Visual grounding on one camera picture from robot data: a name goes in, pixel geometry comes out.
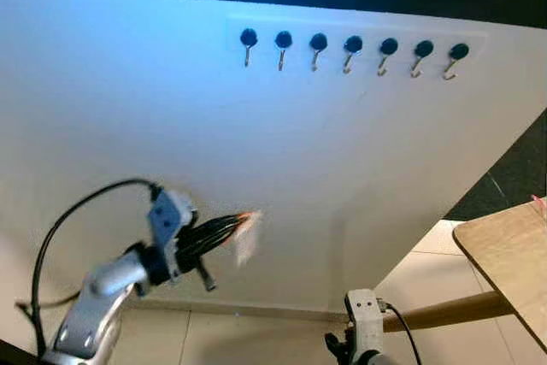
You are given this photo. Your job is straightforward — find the white partition board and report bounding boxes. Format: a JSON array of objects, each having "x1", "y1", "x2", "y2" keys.
[{"x1": 0, "y1": 0, "x2": 547, "y2": 315}]

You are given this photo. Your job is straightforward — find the black knob metal hook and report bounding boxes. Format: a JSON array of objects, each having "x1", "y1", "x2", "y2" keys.
[
  {"x1": 342, "y1": 35, "x2": 363, "y2": 74},
  {"x1": 409, "y1": 40, "x2": 434, "y2": 79},
  {"x1": 239, "y1": 28, "x2": 258, "y2": 68},
  {"x1": 376, "y1": 38, "x2": 399, "y2": 77},
  {"x1": 442, "y1": 43, "x2": 470, "y2": 81},
  {"x1": 274, "y1": 31, "x2": 293, "y2": 71},
  {"x1": 309, "y1": 32, "x2": 328, "y2": 73}
]

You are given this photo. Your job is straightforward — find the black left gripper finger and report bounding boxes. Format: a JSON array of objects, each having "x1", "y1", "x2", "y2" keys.
[
  {"x1": 195, "y1": 214, "x2": 249, "y2": 242},
  {"x1": 198, "y1": 224, "x2": 244, "y2": 259}
]

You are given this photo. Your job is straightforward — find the white hook rail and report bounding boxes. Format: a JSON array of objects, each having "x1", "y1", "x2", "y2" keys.
[{"x1": 226, "y1": 15, "x2": 488, "y2": 84}]

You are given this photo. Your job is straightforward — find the light wooden table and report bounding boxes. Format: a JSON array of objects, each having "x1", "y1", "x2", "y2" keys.
[{"x1": 380, "y1": 200, "x2": 547, "y2": 350}]

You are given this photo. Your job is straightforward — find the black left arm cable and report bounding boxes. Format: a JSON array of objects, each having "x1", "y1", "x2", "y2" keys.
[{"x1": 30, "y1": 179, "x2": 163, "y2": 357}]

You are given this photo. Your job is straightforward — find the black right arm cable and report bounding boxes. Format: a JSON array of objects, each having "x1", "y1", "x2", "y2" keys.
[{"x1": 380, "y1": 301, "x2": 424, "y2": 365}]

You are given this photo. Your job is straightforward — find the black floor rug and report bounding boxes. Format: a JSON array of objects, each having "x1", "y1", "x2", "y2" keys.
[{"x1": 443, "y1": 109, "x2": 547, "y2": 222}]

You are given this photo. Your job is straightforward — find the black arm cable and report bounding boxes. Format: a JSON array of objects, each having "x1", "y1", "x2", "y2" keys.
[
  {"x1": 380, "y1": 301, "x2": 424, "y2": 365},
  {"x1": 30, "y1": 179, "x2": 163, "y2": 357}
]

